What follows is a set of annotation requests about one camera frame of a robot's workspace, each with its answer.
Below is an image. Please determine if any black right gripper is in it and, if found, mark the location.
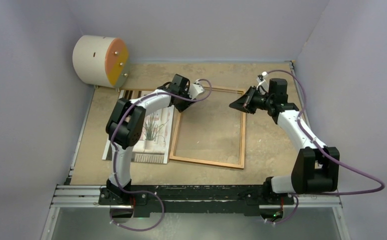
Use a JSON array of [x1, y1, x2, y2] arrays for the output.
[[229, 85, 274, 115]]

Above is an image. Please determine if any wooden picture frame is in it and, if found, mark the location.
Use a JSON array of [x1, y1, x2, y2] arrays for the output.
[[169, 86, 246, 170]]

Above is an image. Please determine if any plant photo print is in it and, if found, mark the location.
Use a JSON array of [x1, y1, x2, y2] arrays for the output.
[[101, 89, 175, 165]]

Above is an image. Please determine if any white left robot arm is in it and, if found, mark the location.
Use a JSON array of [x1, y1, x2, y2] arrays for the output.
[[105, 74, 205, 205]]

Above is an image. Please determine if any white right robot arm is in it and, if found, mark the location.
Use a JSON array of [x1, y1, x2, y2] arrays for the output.
[[229, 78, 340, 204]]

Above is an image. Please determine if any white cylindrical drum cabinet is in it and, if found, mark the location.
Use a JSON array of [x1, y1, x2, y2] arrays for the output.
[[72, 35, 130, 89]]

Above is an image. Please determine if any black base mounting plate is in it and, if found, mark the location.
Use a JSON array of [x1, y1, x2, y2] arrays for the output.
[[98, 184, 295, 218]]

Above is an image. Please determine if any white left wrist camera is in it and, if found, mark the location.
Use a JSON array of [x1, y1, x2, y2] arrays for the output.
[[188, 82, 205, 100]]

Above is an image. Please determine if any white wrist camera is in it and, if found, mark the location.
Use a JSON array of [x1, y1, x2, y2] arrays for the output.
[[188, 82, 205, 100], [256, 71, 269, 95]]

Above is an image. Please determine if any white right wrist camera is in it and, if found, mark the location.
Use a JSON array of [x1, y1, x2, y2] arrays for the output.
[[256, 71, 269, 95]]

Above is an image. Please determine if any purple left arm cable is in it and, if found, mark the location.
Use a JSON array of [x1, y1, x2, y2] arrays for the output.
[[108, 78, 213, 232]]

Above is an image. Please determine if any aluminium extrusion rail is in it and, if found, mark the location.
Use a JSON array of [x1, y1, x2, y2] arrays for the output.
[[51, 185, 342, 208]]

